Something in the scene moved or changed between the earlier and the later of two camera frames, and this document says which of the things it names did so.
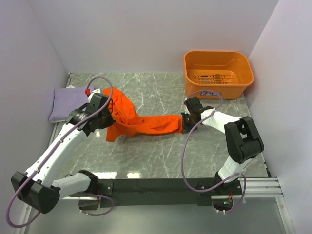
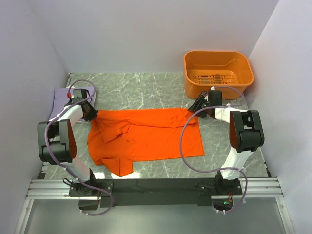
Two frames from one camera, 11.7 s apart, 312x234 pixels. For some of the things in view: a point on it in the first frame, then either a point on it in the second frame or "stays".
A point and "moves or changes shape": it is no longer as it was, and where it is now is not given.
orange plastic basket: [228, 72] stays
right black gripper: [186, 127] → [196, 105]
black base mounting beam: [161, 191] stays
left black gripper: [110, 121] → [92, 114]
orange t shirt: [127, 122] moves or changes shape
